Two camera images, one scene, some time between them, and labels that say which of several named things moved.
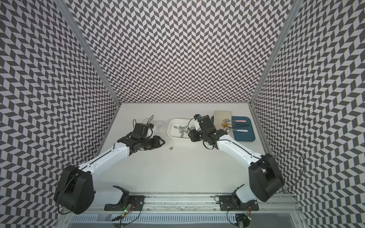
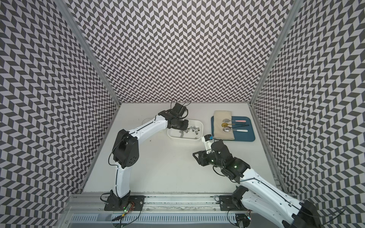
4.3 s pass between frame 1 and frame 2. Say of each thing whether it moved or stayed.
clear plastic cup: stayed
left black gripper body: moved
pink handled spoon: stayed
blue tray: stayed
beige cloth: stayed
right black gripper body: moved
